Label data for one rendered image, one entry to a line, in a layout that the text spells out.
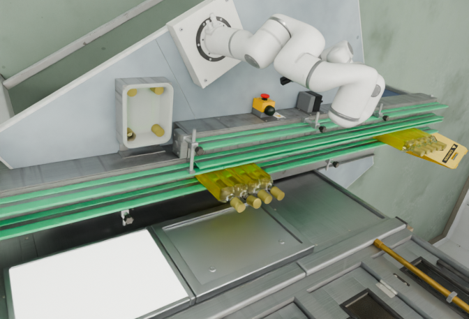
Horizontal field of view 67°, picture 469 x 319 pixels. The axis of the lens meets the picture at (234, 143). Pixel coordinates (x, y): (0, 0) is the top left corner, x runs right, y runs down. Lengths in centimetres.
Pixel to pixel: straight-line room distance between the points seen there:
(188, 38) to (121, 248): 72
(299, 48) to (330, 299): 76
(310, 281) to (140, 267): 53
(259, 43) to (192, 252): 68
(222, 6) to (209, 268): 87
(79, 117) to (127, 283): 55
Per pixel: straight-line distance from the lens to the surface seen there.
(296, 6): 160
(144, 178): 123
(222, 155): 137
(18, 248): 133
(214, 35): 123
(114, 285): 110
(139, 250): 119
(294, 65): 98
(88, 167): 126
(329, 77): 94
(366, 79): 96
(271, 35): 106
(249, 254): 121
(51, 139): 128
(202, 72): 130
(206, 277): 112
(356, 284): 130
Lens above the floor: 190
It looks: 46 degrees down
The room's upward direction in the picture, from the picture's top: 127 degrees clockwise
